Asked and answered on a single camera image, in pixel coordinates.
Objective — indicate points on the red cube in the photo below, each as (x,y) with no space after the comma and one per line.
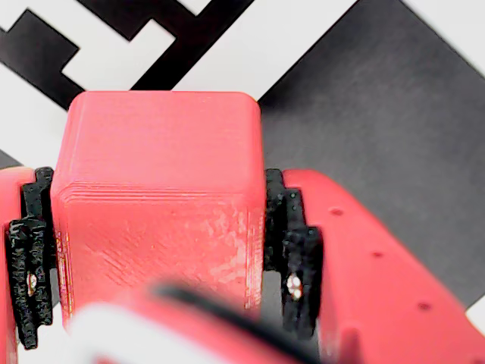
(159,170)

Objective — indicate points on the black white marker checkerboard mat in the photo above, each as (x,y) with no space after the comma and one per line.
(360,113)

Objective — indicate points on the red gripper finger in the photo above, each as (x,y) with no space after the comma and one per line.
(32,265)
(379,295)

